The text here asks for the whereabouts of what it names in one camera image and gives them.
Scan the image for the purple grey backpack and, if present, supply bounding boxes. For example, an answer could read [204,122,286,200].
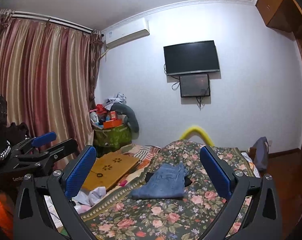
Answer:
[249,137,269,172]

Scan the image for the orange box on pile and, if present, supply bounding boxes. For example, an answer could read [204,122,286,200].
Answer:
[103,119,123,129]

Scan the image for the green patterned storage box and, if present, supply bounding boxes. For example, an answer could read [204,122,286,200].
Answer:
[93,125,132,154]

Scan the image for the wooden wall cabinet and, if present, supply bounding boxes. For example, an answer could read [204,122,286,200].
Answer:
[256,0,297,33]

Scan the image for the blue denim jeans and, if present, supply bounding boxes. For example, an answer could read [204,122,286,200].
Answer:
[129,163,188,200]

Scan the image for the black wall television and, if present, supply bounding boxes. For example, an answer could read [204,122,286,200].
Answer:
[163,40,220,75]

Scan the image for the black garment on bed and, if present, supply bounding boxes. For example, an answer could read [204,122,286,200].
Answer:
[145,172,192,187]

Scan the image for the white wall air conditioner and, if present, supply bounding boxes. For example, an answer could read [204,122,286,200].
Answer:
[102,18,150,50]

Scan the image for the white cloth on bed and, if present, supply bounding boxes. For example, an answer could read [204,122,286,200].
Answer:
[72,186,106,206]

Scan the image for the grey plush toy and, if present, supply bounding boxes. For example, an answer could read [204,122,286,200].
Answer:
[111,103,139,133]

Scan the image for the floral green bed blanket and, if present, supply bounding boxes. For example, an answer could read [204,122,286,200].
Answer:
[79,139,255,240]

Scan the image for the striped pink beige curtain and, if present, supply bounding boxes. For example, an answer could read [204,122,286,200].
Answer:
[0,10,103,150]

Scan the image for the small black wall monitor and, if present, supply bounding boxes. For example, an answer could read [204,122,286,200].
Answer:
[179,74,211,98]

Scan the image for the yellow curved pillow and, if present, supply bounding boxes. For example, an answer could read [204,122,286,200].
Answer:
[179,125,215,146]

